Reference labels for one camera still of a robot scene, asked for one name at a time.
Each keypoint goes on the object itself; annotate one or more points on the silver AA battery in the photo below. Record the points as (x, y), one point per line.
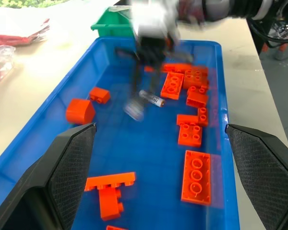
(134, 109)
(152, 98)

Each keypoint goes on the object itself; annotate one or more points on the small orange building brick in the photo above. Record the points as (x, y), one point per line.
(148, 69)
(100, 95)

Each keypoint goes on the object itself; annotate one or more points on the orange curved building brick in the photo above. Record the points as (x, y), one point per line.
(80, 111)

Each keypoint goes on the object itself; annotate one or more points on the orange hollow upturned brick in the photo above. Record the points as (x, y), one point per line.
(197, 100)

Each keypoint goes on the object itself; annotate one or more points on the orange four-stud brick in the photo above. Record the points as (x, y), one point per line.
(190, 135)
(195, 77)

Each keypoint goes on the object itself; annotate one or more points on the orange two-stud brick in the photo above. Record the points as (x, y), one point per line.
(203, 116)

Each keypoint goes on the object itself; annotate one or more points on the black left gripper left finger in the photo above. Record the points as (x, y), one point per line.
(62, 177)

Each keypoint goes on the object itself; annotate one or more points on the long orange flat plate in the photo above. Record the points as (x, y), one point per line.
(110, 180)
(176, 67)

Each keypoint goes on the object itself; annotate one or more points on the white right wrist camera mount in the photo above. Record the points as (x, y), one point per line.
(151, 19)

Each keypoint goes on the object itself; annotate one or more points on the red packet stack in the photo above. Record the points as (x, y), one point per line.
(16, 38)

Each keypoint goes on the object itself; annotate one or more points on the green plastic bin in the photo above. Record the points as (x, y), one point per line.
(115, 24)

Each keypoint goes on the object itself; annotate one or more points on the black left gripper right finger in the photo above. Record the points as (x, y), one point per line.
(261, 172)

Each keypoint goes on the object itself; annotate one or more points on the blue plastic bin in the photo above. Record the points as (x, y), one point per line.
(144, 153)

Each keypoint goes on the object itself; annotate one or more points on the large orange upturned brick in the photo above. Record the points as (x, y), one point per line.
(196, 177)

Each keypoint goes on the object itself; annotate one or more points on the clear plastic bag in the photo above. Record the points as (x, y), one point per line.
(2, 60)

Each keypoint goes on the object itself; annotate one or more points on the grey orange-capped object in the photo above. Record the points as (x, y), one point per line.
(282, 52)

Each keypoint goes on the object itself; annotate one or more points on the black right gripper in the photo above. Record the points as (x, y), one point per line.
(151, 51)

